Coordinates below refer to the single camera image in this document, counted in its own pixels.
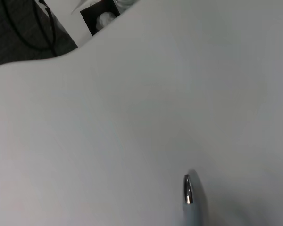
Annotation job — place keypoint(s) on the black box white contents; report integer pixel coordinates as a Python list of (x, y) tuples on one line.
[(92, 18)]

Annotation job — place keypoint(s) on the silver ballpoint pen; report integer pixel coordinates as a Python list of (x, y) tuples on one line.
[(191, 212)]

